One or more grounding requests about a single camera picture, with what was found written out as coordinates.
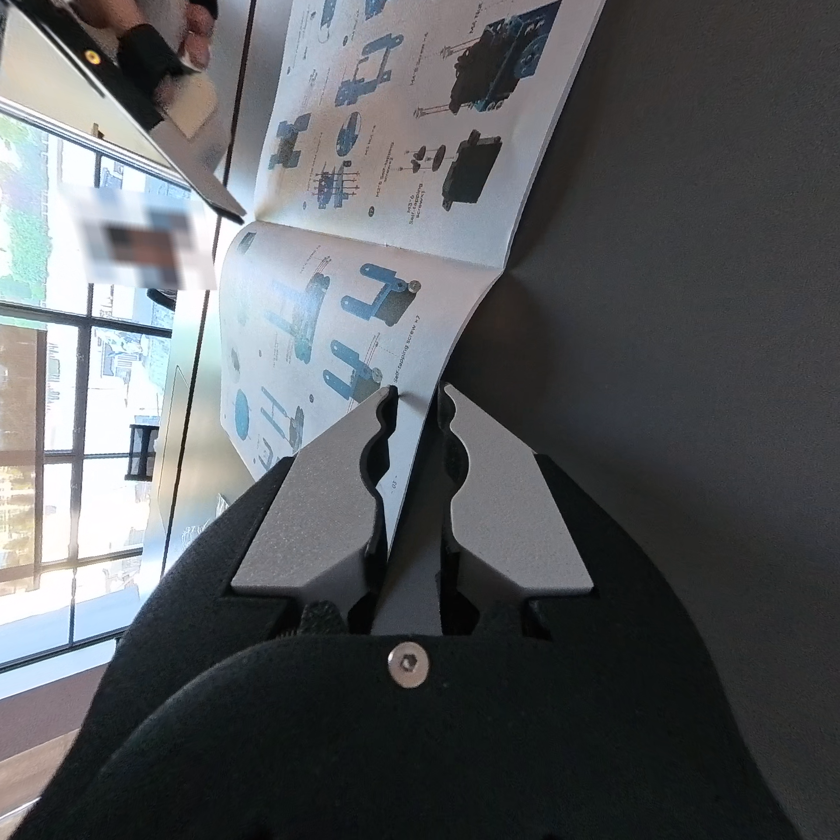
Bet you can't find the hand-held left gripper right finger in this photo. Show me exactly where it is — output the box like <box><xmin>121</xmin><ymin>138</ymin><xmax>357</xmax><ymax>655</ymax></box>
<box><xmin>436</xmin><ymin>382</ymin><xmax>596</xmax><ymax>601</ymax></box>

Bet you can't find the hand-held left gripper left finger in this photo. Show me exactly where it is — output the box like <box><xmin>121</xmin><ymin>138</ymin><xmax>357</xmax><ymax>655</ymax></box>
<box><xmin>228</xmin><ymin>385</ymin><xmax>401</xmax><ymax>601</ymax></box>

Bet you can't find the illustrated assembly manual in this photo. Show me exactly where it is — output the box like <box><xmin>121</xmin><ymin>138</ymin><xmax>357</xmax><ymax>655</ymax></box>
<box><xmin>218</xmin><ymin>0</ymin><xmax>608</xmax><ymax>559</ymax></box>

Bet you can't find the dark grey desk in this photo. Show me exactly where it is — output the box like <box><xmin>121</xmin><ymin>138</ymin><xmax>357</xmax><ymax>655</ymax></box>
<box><xmin>141</xmin><ymin>0</ymin><xmax>840</xmax><ymax>808</ymax></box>

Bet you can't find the large black-framed window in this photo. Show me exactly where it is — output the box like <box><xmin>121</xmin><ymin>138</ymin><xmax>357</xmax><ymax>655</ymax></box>
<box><xmin>0</xmin><ymin>98</ymin><xmax>221</xmax><ymax>664</ymax></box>

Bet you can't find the grey laptop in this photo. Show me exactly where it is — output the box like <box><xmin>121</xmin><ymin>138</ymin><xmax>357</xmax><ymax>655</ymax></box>
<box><xmin>0</xmin><ymin>0</ymin><xmax>249</xmax><ymax>224</ymax></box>

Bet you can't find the black frame chair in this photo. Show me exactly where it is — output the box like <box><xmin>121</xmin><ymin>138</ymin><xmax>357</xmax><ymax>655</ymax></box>
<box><xmin>125</xmin><ymin>423</ymin><xmax>160</xmax><ymax>484</ymax></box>

